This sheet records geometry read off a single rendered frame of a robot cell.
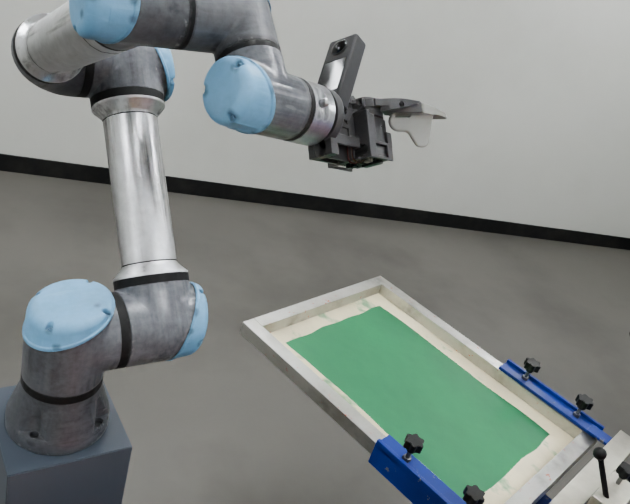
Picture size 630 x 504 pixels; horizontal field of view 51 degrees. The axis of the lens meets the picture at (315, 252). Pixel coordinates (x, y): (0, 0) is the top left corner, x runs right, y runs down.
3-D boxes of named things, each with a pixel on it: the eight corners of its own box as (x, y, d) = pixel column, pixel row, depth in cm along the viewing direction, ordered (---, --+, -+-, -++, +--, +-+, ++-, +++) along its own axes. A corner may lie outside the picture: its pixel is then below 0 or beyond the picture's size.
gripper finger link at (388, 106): (412, 121, 91) (352, 122, 89) (411, 109, 92) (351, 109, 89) (426, 110, 87) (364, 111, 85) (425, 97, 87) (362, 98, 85)
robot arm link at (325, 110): (265, 87, 81) (317, 67, 76) (290, 95, 85) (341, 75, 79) (270, 148, 80) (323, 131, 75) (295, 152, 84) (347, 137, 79)
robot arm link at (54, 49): (-13, 17, 101) (87, -74, 62) (61, 26, 107) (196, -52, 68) (-9, 95, 103) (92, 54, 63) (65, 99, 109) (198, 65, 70)
